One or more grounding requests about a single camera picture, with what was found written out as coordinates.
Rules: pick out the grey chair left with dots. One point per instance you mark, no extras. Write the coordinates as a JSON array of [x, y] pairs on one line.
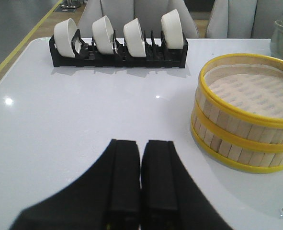
[[148, 12]]

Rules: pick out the white bowl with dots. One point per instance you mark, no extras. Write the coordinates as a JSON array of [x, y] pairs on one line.
[[134, 39], [171, 27], [102, 33], [63, 34]]

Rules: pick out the grey chair right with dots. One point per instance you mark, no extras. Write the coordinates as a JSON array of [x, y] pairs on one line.
[[243, 18]]

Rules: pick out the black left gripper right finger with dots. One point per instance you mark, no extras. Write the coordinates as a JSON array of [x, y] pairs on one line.
[[171, 200]]

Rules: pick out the white bowl leftmost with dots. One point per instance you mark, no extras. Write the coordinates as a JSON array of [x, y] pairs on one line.
[[63, 34]]

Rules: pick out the bamboo steamer tier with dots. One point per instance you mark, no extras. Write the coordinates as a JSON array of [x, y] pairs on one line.
[[239, 98], [234, 156]]

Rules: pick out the bamboo steamer bottom tier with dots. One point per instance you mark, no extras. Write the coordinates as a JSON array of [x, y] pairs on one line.
[[234, 156]]

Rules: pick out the bamboo steamer top tier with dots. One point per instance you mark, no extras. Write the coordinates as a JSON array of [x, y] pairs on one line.
[[239, 98]]

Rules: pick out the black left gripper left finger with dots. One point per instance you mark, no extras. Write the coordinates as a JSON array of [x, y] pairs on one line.
[[105, 197]]

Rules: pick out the black dish rack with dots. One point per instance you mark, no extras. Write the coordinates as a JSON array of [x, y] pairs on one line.
[[156, 56]]

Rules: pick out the white bowl rightmost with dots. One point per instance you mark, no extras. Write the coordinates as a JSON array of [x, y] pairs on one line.
[[171, 27]]

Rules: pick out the grey chair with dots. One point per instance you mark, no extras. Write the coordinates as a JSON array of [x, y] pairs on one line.
[[243, 18], [148, 12]]

